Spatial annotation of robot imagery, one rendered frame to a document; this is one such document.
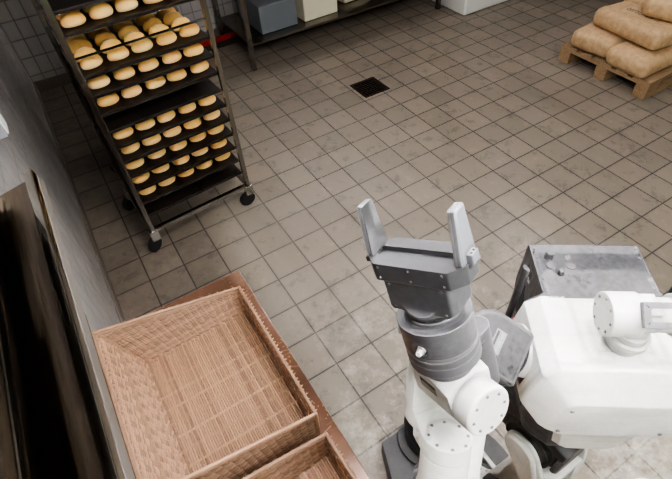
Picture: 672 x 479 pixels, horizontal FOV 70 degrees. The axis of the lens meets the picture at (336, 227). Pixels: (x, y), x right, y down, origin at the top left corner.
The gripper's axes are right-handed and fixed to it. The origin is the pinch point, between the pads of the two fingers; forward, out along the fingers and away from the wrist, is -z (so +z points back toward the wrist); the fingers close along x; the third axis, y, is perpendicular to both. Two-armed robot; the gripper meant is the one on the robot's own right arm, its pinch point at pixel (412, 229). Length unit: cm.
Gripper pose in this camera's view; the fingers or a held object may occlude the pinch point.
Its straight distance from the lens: 51.3
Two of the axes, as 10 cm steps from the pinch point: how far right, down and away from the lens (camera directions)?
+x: 7.7, 0.6, -6.4
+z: 2.9, 8.5, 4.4
